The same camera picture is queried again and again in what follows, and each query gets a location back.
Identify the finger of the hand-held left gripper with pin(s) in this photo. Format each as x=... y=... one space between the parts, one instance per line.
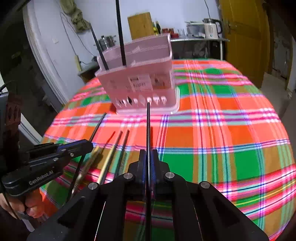
x=78 y=144
x=76 y=154

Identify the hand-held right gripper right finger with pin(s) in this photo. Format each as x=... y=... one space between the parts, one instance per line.
x=154 y=169

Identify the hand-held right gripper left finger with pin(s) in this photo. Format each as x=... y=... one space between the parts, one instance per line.
x=143 y=169

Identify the golden wooden chopstick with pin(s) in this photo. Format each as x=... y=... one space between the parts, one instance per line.
x=111 y=155
x=89 y=166

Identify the black chopstick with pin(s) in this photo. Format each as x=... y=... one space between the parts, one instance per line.
x=120 y=34
x=98 y=126
x=148 y=127
x=99 y=48

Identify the dark brown chopstick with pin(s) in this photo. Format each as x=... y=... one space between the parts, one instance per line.
x=122 y=150

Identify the pink utensil basket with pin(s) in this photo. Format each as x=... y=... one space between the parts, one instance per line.
x=138 y=76

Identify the person's left forearm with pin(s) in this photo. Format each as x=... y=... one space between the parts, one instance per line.
x=11 y=227

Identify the person's left hand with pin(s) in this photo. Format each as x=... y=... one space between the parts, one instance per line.
x=32 y=206

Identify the plaid tablecloth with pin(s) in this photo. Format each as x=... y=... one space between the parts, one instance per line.
x=219 y=139

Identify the yellow power strip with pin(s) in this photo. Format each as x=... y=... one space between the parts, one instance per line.
x=78 y=63

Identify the stacked steel pot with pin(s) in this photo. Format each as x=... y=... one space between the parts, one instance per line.
x=107 y=42

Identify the green hanging cloth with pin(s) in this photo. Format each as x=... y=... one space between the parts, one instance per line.
x=77 y=18

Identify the steel kitchen table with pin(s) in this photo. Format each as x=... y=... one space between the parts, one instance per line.
x=196 y=48

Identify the wooden cutting board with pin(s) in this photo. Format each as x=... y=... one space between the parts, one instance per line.
x=140 y=25

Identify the yellow oil bottle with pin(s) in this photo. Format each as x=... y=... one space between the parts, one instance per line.
x=154 y=29

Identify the red jar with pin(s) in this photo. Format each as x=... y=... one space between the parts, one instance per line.
x=171 y=31
x=165 y=31

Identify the clear drinking glass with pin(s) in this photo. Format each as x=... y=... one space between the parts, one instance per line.
x=181 y=33

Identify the dark sauce bottle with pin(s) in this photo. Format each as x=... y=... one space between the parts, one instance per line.
x=158 y=27

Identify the grey lidded container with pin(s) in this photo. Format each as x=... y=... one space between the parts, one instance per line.
x=195 y=29

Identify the white electric kettle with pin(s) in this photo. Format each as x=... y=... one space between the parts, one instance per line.
x=211 y=29

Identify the yellow wooden door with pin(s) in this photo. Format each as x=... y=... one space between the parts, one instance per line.
x=245 y=34

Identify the white door frame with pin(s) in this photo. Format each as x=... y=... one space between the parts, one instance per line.
x=44 y=58

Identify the white wall switch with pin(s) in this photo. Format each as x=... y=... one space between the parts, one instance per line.
x=55 y=40

